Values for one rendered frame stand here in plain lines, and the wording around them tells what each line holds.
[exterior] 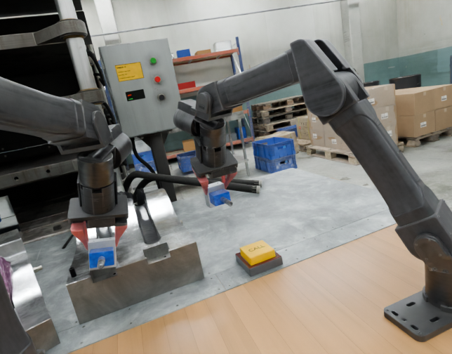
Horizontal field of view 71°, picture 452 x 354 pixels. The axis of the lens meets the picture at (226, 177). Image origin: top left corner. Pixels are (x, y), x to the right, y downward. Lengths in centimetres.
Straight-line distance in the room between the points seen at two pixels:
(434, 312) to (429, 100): 478
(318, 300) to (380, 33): 901
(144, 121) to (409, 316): 124
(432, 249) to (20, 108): 56
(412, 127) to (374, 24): 471
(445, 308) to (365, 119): 30
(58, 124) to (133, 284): 36
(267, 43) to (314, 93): 743
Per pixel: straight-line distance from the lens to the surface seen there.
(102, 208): 60
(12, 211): 151
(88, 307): 72
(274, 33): 803
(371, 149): 53
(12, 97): 44
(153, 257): 73
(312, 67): 52
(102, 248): 67
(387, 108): 463
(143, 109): 150
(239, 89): 62
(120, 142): 62
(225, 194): 78
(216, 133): 68
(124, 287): 70
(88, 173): 57
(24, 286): 82
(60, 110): 49
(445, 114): 556
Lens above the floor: 117
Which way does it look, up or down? 14 degrees down
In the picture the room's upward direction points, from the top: 11 degrees counter-clockwise
